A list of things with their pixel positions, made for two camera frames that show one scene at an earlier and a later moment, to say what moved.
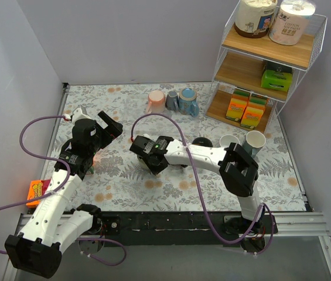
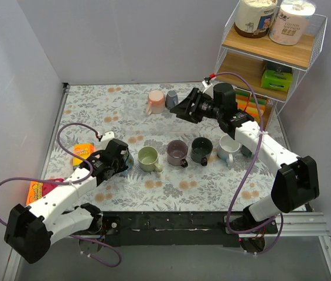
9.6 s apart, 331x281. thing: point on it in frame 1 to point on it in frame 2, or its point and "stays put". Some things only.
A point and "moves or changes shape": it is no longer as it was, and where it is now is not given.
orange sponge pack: (36, 190) stays put
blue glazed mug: (188, 105) moves or changes shape
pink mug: (156, 102) stays put
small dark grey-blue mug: (171, 102) stays put
